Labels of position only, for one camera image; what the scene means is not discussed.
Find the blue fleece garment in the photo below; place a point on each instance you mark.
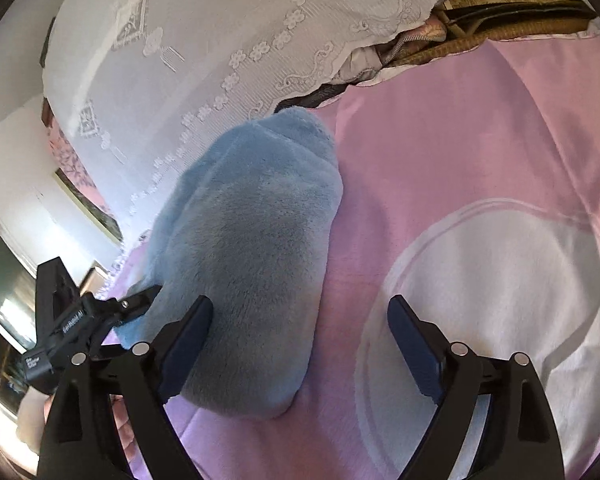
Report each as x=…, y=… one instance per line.
x=247, y=225

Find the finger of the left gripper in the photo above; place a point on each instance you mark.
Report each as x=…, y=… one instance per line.
x=132, y=307

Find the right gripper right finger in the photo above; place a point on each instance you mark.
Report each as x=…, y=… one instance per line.
x=519, y=438

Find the person's left hand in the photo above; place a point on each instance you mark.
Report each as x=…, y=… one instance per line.
x=120, y=434

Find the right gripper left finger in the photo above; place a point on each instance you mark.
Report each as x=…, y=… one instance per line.
x=146, y=377

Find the dark window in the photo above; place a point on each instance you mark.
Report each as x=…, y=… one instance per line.
x=17, y=325

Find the clothes under lace cover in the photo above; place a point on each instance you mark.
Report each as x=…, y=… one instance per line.
x=364, y=63

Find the white lace cover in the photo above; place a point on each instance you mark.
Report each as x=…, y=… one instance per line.
x=143, y=87

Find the pink bed sheet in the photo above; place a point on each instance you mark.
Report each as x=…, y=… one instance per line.
x=471, y=187

